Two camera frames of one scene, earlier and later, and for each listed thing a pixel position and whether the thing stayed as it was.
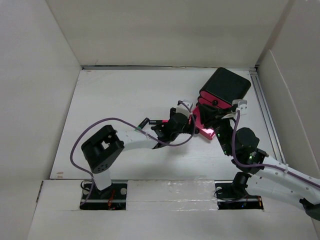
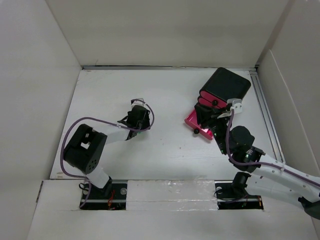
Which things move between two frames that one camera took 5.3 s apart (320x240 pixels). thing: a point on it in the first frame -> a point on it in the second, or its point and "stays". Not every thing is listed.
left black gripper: (187, 128) -> (145, 125)
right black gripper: (210, 116) stays
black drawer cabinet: (223, 86) stays
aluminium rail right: (256, 86) stays
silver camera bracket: (184, 108) -> (138, 103)
